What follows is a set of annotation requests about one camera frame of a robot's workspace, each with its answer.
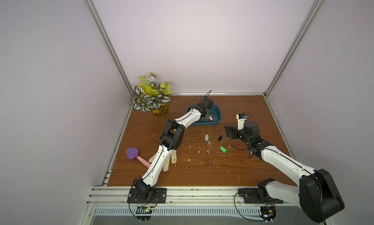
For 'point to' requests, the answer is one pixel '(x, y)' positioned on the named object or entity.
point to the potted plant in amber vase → (150, 96)
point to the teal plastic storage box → (215, 112)
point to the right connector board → (268, 213)
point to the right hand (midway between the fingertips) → (233, 123)
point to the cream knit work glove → (173, 156)
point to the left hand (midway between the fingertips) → (206, 110)
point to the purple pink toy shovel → (132, 153)
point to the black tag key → (220, 138)
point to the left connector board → (144, 213)
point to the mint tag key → (206, 137)
